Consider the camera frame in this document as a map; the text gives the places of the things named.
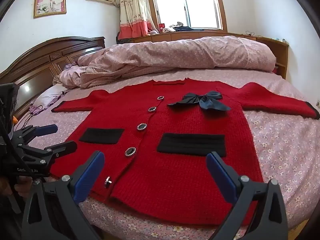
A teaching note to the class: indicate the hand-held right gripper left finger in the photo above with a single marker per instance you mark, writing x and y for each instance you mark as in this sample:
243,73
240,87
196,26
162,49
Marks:
90,175

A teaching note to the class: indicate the floral curtain with red hem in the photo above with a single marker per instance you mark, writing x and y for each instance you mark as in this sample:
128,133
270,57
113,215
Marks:
132,10

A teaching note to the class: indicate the small red box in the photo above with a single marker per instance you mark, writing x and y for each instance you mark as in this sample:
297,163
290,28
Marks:
162,26

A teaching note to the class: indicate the bed with pink floral sheet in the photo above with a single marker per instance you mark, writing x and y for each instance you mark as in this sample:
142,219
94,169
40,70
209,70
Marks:
275,142

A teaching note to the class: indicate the dark wooden headboard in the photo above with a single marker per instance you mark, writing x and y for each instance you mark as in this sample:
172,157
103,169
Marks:
37,57

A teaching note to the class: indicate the wooden window ledge cabinet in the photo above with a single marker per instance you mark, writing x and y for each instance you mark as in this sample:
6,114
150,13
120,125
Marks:
277,47

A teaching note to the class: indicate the white pillow with purple flowers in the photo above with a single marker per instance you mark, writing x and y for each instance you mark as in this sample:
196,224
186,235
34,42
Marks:
47,97

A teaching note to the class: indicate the pink floral duvet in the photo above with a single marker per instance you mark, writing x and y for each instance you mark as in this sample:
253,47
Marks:
175,52

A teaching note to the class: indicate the framed wedding photo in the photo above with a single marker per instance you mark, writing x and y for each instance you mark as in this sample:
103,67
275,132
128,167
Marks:
50,1

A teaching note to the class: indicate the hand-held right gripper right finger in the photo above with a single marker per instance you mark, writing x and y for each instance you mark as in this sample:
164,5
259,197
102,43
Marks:
222,176

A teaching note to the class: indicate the pile of clothes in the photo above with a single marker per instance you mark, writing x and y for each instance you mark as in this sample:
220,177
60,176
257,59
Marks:
180,26

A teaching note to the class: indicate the person's left hand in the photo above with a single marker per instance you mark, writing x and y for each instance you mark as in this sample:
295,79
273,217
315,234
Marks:
23,188

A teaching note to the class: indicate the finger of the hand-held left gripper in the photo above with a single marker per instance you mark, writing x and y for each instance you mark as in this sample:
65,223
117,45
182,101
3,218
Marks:
47,129
62,148

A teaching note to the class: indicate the black satin bow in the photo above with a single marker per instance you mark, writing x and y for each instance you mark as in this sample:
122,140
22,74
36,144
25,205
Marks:
190,100

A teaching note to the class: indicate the red knitted cardigan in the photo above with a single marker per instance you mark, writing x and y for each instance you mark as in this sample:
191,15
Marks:
175,180

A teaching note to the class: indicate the wooden framed window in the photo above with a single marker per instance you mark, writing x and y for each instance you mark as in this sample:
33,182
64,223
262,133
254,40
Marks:
197,5

